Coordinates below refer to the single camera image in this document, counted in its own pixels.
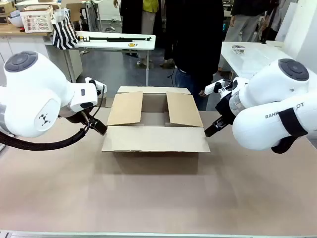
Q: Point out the large white table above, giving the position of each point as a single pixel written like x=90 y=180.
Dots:
x=250 y=62

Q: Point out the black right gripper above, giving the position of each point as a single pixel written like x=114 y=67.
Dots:
x=224 y=109

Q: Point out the brown storage carton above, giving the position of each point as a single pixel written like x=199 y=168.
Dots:
x=6 y=7

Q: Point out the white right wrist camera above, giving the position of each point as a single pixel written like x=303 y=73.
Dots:
x=215 y=86

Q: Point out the long black rod tool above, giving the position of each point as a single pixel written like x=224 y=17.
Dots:
x=111 y=38

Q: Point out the computer case with lights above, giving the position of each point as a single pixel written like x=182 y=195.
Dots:
x=224 y=26

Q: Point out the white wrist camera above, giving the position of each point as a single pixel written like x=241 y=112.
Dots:
x=95 y=85
x=215 y=86

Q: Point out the brown cardboard box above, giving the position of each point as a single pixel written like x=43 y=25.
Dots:
x=153 y=137

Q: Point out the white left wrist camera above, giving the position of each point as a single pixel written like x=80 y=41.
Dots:
x=95 y=85

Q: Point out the yellow tape measure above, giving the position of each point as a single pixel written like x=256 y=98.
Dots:
x=132 y=44

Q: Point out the black white striped bag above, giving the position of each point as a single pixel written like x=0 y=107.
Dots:
x=63 y=32

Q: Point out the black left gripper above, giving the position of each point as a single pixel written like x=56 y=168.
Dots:
x=79 y=116

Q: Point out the white board panel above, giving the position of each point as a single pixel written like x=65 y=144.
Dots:
x=299 y=24

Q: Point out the white plastic crate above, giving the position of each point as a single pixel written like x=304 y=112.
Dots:
x=37 y=21

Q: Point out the brown cardboard sheet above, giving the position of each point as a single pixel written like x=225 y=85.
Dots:
x=74 y=10

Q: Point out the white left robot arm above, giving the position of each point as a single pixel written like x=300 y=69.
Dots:
x=29 y=99

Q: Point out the person's left hand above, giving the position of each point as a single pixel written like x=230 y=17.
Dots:
x=203 y=94

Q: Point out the person in black sweater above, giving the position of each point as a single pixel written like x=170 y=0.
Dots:
x=195 y=37

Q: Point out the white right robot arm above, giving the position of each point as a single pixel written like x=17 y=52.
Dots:
x=267 y=99

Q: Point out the small white mesh basket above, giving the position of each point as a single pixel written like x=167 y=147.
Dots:
x=238 y=49

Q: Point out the white table with grey legs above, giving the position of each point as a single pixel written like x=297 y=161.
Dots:
x=116 y=44

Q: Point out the person in dark coat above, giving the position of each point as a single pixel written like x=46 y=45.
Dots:
x=131 y=15

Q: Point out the person in grey trousers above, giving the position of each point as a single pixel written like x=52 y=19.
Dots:
x=244 y=22

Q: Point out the person in dark clothes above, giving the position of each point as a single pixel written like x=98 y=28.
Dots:
x=273 y=19

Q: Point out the person in yellow top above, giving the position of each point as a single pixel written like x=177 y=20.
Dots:
x=149 y=15

